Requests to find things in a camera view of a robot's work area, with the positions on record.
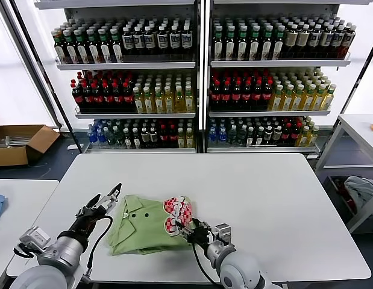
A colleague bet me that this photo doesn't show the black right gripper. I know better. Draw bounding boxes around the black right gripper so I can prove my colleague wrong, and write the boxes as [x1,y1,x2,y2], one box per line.
[174,219,216,246]

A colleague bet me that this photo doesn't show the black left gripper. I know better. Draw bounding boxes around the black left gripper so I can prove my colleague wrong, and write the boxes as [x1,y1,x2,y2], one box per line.
[68,182,123,240]

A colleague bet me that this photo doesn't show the green polo shirt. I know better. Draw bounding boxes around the green polo shirt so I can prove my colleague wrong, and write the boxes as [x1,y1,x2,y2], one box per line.
[106,194,199,256]

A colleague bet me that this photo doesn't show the cola bottle red cap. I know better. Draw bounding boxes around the cola bottle red cap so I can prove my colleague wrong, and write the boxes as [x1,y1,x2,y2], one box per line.
[210,79,222,111]
[101,82,114,113]
[221,79,232,111]
[262,79,273,111]
[251,79,263,111]
[231,79,242,111]
[81,81,94,113]
[91,82,104,113]
[168,123,178,149]
[281,122,291,147]
[158,123,169,149]
[71,79,84,113]
[290,122,299,147]
[241,79,252,111]
[122,81,134,113]
[111,81,124,113]

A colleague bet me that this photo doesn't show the brown cardboard box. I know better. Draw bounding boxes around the brown cardboard box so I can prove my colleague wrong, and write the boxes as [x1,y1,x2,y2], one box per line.
[0,124,61,168]

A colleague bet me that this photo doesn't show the metal bars in carton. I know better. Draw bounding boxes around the metal bars in carton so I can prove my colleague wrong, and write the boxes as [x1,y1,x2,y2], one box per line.
[0,135,27,149]

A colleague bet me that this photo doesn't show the black slanted pole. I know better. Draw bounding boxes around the black slanted pole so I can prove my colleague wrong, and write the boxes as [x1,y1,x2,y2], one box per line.
[333,36,373,127]
[7,0,84,154]

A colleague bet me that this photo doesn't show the grey metal shelf rack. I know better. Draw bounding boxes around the grey metal shelf rack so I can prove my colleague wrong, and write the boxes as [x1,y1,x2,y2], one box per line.
[34,0,202,154]
[204,0,373,159]

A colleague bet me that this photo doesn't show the dark tea bottle green cap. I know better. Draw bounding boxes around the dark tea bottle green cap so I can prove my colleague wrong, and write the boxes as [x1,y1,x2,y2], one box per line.
[236,25,249,61]
[272,25,286,60]
[109,26,124,63]
[261,25,274,61]
[86,28,100,64]
[249,25,262,61]
[74,28,90,64]
[63,29,79,64]
[97,27,111,64]
[212,25,225,61]
[52,30,68,64]
[224,25,237,61]

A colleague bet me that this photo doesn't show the dark bottle blue white label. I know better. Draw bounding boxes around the dark bottle blue white label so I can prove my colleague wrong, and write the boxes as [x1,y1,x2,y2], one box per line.
[143,25,156,63]
[157,25,169,63]
[320,24,333,60]
[331,24,345,59]
[169,25,181,63]
[342,22,357,58]
[122,26,136,63]
[308,23,322,60]
[181,25,193,63]
[133,26,146,63]

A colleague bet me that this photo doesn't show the red cloth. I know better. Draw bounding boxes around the red cloth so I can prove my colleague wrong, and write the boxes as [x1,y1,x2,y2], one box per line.
[339,179,356,211]

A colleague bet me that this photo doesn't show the grey crumpled cloth pile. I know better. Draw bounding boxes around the grey crumpled cloth pile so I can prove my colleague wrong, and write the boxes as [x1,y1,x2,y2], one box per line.
[342,175,373,217]

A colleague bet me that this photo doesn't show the white framed side table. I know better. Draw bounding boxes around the white framed side table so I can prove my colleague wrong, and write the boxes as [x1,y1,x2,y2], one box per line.
[314,113,373,234]

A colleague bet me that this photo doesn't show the dark bottle beige label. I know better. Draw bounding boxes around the dark bottle beige label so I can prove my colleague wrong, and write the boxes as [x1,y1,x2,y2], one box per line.
[296,23,310,60]
[284,23,298,60]

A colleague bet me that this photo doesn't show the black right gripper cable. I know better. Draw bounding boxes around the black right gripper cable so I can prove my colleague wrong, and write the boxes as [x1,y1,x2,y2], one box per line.
[190,242,223,285]

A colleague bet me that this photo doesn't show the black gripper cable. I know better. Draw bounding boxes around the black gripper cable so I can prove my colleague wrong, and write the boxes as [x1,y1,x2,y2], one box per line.
[83,215,114,282]
[190,242,223,285]

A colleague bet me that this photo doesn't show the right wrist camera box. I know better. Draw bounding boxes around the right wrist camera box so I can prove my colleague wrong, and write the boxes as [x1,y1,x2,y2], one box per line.
[215,223,235,246]

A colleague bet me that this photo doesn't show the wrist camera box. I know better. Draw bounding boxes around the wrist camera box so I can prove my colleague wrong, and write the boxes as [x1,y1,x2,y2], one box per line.
[215,223,235,246]
[19,227,51,250]

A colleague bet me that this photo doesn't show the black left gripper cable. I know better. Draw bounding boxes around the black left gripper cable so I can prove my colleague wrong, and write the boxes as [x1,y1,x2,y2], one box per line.
[83,215,114,282]

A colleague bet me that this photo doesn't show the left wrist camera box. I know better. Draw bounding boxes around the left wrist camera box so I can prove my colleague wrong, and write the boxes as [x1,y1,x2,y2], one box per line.
[19,227,51,250]

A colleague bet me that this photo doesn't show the black left camera cable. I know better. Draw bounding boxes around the black left camera cable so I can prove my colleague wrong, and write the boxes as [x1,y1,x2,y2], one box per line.
[13,243,35,259]

